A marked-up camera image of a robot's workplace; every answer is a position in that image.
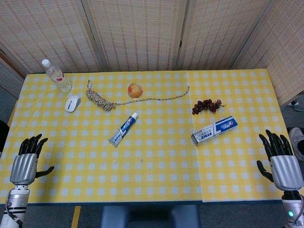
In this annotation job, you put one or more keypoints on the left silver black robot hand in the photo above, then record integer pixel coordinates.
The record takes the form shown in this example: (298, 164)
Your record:
(22, 166)

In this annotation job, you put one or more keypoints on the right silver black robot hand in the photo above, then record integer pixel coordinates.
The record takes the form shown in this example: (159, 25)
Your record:
(283, 168)

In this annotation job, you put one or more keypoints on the blue white toothpaste box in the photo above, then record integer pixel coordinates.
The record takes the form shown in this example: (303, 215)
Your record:
(213, 131)

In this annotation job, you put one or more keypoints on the blue white toothpaste tube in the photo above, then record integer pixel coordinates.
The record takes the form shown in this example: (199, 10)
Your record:
(123, 129)

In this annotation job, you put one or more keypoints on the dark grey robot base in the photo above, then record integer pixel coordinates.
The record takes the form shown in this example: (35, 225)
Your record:
(149, 217)

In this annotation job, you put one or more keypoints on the dark trouser leg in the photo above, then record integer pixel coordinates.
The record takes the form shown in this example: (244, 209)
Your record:
(301, 146)

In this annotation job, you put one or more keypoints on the grey sneaker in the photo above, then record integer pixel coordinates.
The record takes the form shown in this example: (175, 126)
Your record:
(295, 137)

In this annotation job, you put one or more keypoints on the white computer mouse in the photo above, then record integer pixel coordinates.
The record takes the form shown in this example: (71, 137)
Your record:
(72, 104)

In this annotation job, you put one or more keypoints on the clear plastic water bottle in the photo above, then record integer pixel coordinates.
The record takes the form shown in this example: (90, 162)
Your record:
(58, 77)

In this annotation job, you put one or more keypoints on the dark red grape bunch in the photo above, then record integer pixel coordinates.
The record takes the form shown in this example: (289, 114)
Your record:
(205, 106)

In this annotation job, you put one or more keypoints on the yellow white checked tablecloth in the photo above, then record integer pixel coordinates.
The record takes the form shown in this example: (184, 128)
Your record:
(152, 171)

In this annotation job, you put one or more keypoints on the bamboo folding screen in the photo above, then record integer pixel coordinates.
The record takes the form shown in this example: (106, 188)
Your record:
(142, 35)

